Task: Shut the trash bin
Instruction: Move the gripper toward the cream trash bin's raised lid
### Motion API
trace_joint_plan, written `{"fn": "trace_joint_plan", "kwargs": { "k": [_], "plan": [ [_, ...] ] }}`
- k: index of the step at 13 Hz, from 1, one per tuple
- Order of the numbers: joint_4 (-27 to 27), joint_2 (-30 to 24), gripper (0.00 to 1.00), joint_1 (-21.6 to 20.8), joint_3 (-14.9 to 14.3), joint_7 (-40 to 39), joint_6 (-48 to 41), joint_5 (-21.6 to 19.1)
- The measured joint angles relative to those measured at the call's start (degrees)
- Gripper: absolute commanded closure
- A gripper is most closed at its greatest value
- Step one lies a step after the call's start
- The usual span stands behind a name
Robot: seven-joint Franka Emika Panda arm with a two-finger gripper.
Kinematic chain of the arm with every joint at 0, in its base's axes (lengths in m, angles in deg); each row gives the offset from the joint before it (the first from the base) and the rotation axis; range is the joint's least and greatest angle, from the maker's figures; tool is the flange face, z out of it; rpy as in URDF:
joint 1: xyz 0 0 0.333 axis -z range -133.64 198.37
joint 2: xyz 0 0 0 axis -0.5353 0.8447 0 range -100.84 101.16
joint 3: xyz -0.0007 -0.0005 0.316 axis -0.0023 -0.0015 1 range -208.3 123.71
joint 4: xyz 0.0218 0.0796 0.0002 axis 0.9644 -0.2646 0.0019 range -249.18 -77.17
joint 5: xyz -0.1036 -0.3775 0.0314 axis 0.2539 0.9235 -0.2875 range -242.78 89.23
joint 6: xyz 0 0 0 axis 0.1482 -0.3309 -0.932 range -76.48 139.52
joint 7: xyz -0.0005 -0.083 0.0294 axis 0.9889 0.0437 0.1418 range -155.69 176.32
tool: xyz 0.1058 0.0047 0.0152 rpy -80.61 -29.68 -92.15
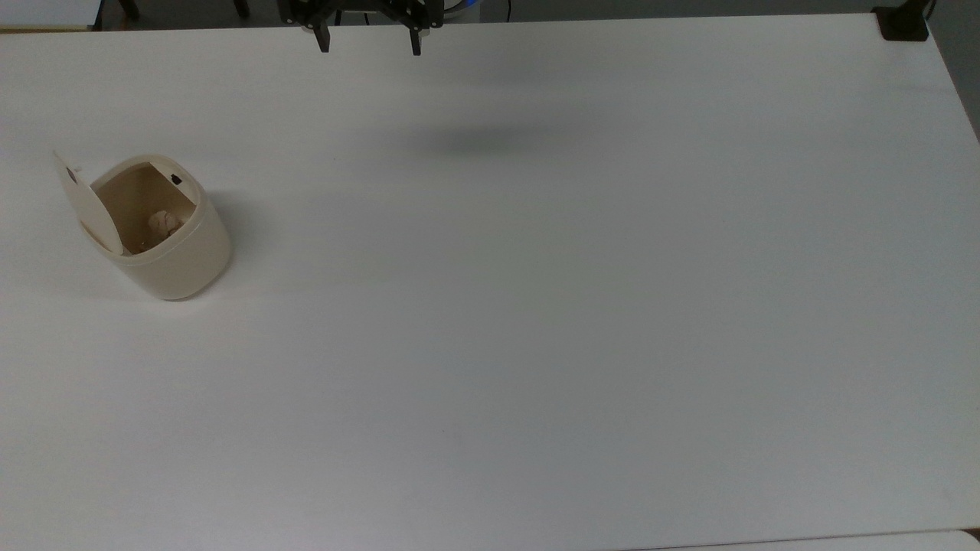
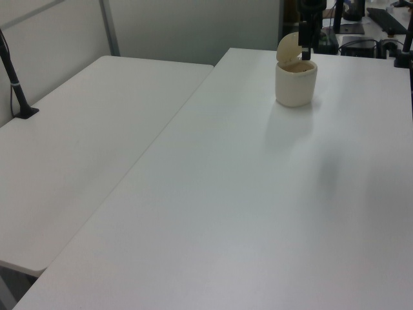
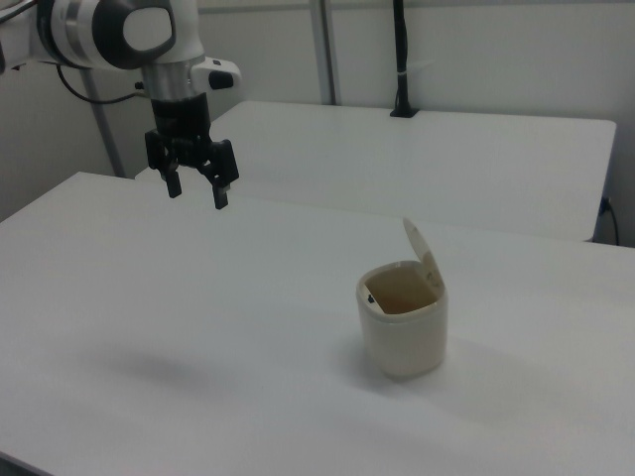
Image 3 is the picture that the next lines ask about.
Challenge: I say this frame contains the cream trash bin lid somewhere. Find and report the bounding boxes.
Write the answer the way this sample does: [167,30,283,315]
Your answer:
[401,216,445,295]

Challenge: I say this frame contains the black table clamp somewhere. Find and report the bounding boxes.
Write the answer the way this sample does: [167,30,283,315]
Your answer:
[389,0,434,119]

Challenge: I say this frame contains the white side table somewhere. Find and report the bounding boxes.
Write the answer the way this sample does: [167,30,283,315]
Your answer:
[134,100,618,243]

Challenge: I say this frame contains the cream plastic trash bin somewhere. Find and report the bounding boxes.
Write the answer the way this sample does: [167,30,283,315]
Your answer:
[355,262,450,383]

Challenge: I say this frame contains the grey wall frame post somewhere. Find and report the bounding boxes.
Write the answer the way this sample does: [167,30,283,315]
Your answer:
[310,0,343,106]

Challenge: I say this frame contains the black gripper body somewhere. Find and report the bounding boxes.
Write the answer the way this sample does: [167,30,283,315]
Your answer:
[145,93,234,170]

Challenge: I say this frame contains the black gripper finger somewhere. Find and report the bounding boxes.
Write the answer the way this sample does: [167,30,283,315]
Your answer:
[197,140,241,211]
[146,142,184,200]

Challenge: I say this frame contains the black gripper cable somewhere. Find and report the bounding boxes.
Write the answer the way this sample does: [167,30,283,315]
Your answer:
[56,63,150,105]

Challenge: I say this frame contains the black wall power cable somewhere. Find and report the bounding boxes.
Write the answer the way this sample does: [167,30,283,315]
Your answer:
[599,196,622,246]

